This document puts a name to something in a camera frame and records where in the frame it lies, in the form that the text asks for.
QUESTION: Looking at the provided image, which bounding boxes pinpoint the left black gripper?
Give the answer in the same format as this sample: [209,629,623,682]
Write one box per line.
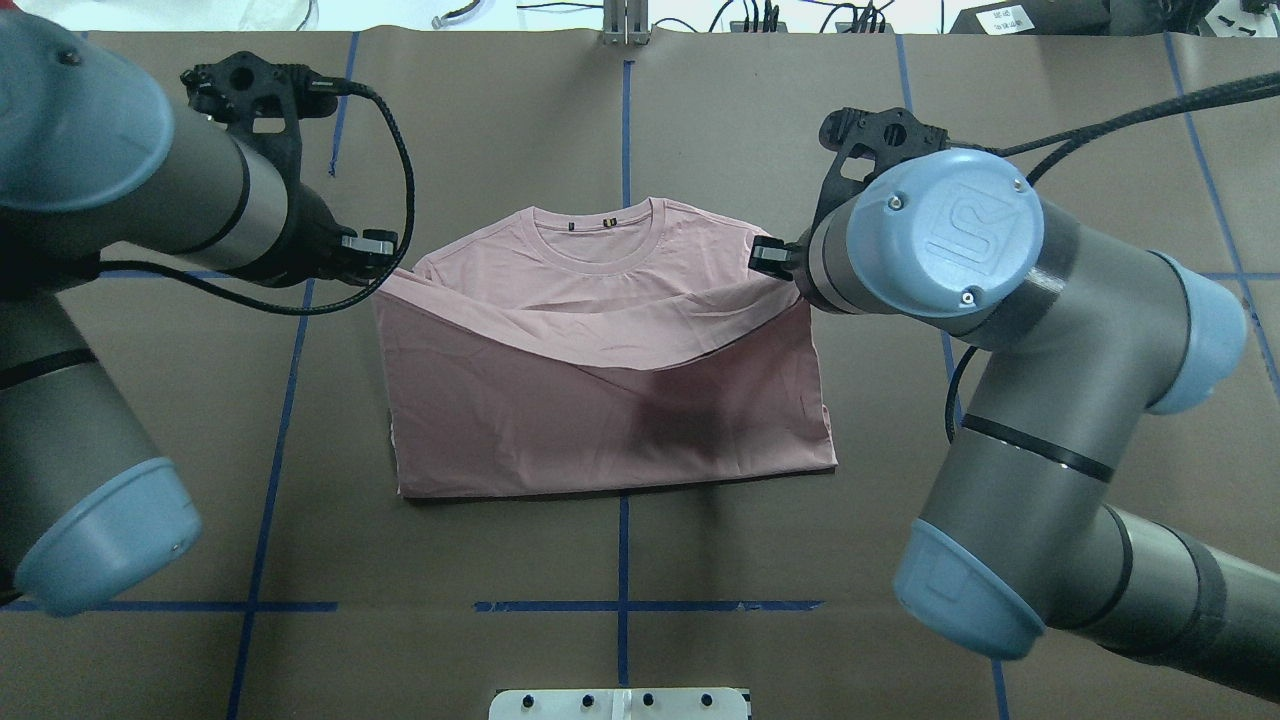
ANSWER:
[262,190,399,288]

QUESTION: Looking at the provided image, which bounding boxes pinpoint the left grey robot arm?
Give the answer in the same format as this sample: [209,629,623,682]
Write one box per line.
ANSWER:
[3,6,415,618]

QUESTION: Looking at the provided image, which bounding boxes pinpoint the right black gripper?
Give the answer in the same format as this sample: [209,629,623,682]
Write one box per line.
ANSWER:
[748,228,823,301]

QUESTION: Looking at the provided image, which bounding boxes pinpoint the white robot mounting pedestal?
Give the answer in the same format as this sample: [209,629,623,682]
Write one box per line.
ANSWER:
[488,685,754,719]

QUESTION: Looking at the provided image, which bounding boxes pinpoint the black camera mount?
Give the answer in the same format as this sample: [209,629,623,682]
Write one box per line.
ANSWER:
[179,51,351,187]
[809,108,950,231]

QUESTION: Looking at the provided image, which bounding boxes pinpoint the pink Snoopy t-shirt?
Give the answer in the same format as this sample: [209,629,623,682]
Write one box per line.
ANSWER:
[372,199,838,498]

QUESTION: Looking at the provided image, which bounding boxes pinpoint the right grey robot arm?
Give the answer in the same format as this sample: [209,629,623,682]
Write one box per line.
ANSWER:
[749,149,1277,702]

